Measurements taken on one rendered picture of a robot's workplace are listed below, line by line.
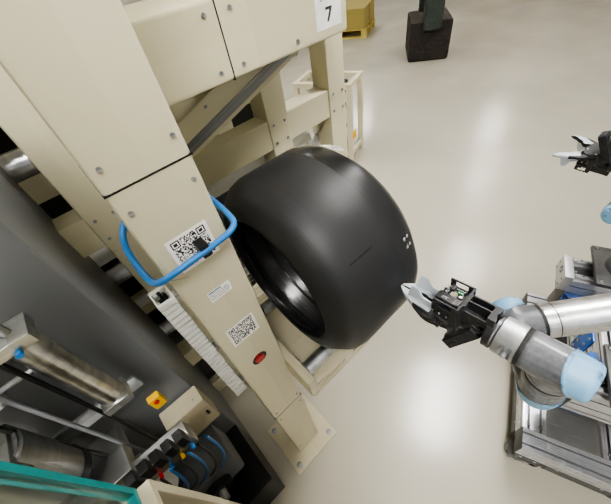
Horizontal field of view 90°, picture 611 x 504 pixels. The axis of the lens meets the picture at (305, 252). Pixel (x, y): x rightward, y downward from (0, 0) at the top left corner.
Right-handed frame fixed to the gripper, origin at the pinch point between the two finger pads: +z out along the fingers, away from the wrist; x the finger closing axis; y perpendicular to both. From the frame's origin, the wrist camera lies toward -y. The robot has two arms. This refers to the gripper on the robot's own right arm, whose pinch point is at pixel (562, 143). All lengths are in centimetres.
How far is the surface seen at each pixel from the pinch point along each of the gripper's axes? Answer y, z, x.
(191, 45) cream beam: -83, 36, -118
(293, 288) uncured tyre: -4, 30, -125
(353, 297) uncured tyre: -41, -7, -123
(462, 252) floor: 108, 31, 3
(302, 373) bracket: -8, 1, -142
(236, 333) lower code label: -37, 8, -148
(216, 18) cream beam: -85, 36, -111
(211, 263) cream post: -59, 8, -142
